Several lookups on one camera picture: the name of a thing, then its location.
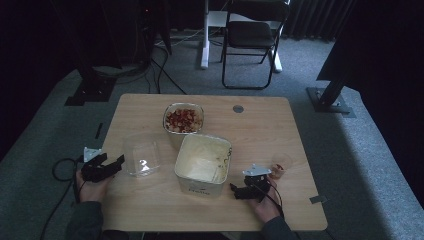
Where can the grey tape piece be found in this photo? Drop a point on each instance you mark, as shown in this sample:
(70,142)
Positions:
(318,199)

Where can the clear plastic container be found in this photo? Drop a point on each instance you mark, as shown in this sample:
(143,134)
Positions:
(141,155)

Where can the white desk frame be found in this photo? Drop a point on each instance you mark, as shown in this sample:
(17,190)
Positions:
(207,40)

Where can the small clear cup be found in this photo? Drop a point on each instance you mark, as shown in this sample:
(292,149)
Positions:
(280,166)

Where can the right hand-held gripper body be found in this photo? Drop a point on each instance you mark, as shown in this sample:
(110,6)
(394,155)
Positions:
(256,181)

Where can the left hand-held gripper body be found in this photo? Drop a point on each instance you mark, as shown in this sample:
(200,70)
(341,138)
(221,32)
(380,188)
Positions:
(94,172)

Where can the glass bowl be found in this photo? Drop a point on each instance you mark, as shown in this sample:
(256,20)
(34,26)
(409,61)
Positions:
(183,118)

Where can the person's right hand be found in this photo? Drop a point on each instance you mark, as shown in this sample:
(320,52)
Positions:
(266,208)

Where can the black metal stand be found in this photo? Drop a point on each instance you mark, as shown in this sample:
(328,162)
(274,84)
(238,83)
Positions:
(330,98)
(91,86)

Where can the cream square bin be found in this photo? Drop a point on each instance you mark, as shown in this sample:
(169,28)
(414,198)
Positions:
(202,165)

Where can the person's left hand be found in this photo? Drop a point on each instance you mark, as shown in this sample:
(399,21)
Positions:
(89,190)

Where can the grey table grommet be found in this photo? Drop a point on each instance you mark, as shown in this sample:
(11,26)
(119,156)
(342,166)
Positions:
(238,108)

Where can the black folding chair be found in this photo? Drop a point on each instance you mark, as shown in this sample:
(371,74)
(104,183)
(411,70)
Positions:
(253,36)

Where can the dark curtain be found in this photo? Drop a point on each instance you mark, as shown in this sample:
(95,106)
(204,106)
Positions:
(316,18)

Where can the black tape strip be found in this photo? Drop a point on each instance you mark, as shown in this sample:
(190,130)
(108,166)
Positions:
(98,130)

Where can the red and pale snack mix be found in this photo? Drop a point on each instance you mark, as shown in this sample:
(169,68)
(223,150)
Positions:
(183,120)

